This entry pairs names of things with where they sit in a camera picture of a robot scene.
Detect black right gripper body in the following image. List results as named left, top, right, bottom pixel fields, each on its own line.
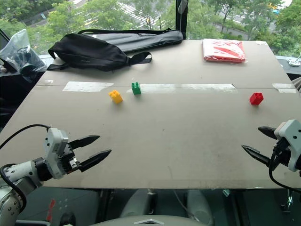
left=272, top=137, right=295, bottom=167

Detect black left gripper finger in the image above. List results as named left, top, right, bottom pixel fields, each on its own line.
left=78, top=149, right=112, bottom=172
left=67, top=135, right=101, bottom=150

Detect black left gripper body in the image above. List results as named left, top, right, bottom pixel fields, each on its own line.
left=61, top=142, right=82, bottom=174

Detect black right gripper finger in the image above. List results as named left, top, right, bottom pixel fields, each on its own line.
left=257, top=126, right=277, bottom=140
left=241, top=145, right=271, bottom=168

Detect red toy brick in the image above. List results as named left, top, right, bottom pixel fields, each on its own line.
left=249, top=92, right=264, bottom=105

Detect yellow toy brick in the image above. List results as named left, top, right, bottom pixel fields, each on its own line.
left=108, top=90, right=124, bottom=105

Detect clear tape strip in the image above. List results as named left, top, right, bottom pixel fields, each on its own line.
left=126, top=83, right=238, bottom=94
left=62, top=81, right=115, bottom=93

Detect green toy brick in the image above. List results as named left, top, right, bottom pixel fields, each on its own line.
left=131, top=82, right=142, bottom=96

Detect white small desk stand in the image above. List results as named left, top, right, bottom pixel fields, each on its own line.
left=288, top=52, right=301, bottom=67

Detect grey robot torso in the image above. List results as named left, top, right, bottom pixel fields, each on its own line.
left=94, top=188, right=214, bottom=226

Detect black sling bag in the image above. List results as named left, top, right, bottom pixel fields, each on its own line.
left=47, top=33, right=153, bottom=72

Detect red and white folded package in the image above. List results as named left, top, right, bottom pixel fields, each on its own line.
left=202, top=38, right=248, bottom=64

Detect clear plastic bag with items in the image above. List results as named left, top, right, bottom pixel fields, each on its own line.
left=0, top=29, right=48, bottom=83

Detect long black carrying case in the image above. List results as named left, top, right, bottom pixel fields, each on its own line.
left=77, top=27, right=184, bottom=53

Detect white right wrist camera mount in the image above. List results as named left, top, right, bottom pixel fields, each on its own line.
left=274, top=119, right=301, bottom=172

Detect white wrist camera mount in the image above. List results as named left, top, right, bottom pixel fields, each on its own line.
left=43, top=128, right=69, bottom=179
left=274, top=119, right=301, bottom=172

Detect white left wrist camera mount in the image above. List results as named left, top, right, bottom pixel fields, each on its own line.
left=43, top=128, right=69, bottom=179

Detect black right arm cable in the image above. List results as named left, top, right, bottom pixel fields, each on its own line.
left=269, top=138, right=301, bottom=190

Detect black window frame post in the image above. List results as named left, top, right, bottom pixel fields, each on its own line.
left=175, top=0, right=189, bottom=40

